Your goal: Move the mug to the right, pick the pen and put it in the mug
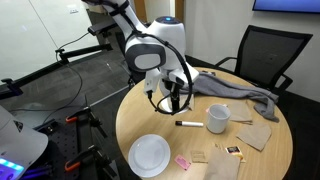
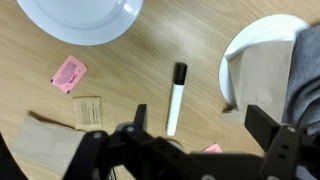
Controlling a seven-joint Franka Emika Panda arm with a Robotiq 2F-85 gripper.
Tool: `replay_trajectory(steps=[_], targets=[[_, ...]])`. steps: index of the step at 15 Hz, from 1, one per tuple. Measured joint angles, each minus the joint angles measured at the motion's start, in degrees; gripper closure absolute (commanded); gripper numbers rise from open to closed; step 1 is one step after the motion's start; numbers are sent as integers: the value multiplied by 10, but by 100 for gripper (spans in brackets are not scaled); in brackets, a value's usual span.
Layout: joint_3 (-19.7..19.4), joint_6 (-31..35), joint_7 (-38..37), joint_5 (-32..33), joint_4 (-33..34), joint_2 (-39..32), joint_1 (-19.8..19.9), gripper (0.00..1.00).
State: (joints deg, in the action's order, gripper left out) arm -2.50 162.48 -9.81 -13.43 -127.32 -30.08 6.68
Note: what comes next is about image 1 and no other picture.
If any grey sweater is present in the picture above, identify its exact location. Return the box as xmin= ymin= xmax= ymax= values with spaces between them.
xmin=179 ymin=71 xmax=280 ymax=123

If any small grey white object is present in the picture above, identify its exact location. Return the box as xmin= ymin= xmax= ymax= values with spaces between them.
xmin=200 ymin=69 xmax=217 ymax=77

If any black tripod bar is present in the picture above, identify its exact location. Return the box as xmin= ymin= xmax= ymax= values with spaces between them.
xmin=0 ymin=77 xmax=25 ymax=100
xmin=54 ymin=42 xmax=114 ymax=65

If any wall television screen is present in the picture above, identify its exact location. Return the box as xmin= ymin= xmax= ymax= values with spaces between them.
xmin=252 ymin=0 xmax=320 ymax=14

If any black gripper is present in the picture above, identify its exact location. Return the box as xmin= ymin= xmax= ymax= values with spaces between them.
xmin=162 ymin=69 xmax=186 ymax=113

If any large white round plate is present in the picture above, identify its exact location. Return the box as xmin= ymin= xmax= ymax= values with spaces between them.
xmin=127 ymin=133 xmax=172 ymax=179

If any black perforated breadboard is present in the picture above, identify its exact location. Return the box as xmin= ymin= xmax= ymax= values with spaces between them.
xmin=49 ymin=121 xmax=83 ymax=180

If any yellow black tea packet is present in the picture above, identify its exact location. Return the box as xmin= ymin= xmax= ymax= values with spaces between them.
xmin=225 ymin=145 xmax=246 ymax=164

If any small brown sugar packet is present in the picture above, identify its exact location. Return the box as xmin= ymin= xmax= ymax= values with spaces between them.
xmin=190 ymin=150 xmax=209 ymax=164

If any black floor cable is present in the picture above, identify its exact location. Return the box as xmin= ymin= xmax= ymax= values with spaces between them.
xmin=9 ymin=31 xmax=91 ymax=125

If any white ceramic mug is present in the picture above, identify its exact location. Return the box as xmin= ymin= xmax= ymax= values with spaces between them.
xmin=205 ymin=103 xmax=232 ymax=135

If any white marker pen black cap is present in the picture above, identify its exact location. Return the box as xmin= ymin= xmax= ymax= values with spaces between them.
xmin=175 ymin=120 xmax=204 ymax=128

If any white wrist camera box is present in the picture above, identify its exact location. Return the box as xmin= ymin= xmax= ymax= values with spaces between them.
xmin=143 ymin=68 xmax=164 ymax=96

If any small white round plate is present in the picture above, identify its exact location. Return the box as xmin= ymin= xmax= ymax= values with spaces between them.
xmin=156 ymin=94 xmax=194 ymax=115

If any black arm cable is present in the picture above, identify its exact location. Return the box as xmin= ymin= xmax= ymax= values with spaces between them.
xmin=124 ymin=31 xmax=195 ymax=116

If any black mesh office chair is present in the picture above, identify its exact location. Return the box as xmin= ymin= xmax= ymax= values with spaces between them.
xmin=214 ymin=24 xmax=314 ymax=98

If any black mounting platform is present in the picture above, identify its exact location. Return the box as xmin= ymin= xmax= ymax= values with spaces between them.
xmin=33 ymin=106 xmax=119 ymax=180

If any orange black bar clamp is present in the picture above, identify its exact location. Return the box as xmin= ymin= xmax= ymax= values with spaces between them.
xmin=64 ymin=105 xmax=108 ymax=138
xmin=64 ymin=144 xmax=116 ymax=178

